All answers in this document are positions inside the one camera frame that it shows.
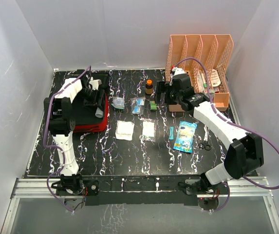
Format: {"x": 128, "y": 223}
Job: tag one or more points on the brown bottle orange cap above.
{"x": 149, "y": 87}

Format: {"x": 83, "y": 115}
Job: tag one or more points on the white plastic bottle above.
{"x": 99, "y": 113}

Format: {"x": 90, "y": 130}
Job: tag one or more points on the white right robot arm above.
{"x": 244, "y": 149}

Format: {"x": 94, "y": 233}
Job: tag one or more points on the clear bag white gauze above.
{"x": 148, "y": 130}

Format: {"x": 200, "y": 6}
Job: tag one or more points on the clear bag blue mask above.
{"x": 118, "y": 103}

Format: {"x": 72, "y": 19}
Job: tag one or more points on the clear bag blue bandage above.
{"x": 137, "y": 105}

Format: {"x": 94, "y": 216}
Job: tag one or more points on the pink white card pack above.
{"x": 215, "y": 79}

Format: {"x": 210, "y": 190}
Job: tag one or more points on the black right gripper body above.
{"x": 172, "y": 97}

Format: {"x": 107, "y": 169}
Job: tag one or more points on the black handled metal scissors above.
{"x": 204, "y": 144}

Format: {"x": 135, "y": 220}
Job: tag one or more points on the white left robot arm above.
{"x": 63, "y": 134}

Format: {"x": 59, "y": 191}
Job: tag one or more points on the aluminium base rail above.
{"x": 47, "y": 188}

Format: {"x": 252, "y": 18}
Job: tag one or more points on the white gauze pad packet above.
{"x": 124, "y": 130}

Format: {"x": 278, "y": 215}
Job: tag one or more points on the small teal sachet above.
{"x": 171, "y": 133}

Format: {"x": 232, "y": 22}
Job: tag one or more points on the small green medicine box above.
{"x": 153, "y": 106}

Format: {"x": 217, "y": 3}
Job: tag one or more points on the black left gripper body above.
{"x": 91, "y": 97}

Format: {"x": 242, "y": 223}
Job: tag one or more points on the peach plastic desk organizer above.
{"x": 213, "y": 51}

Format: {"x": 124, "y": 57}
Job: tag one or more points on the blue cotton swab packet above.
{"x": 184, "y": 138}

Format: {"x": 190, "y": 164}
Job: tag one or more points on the red black medicine case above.
{"x": 83, "y": 119}

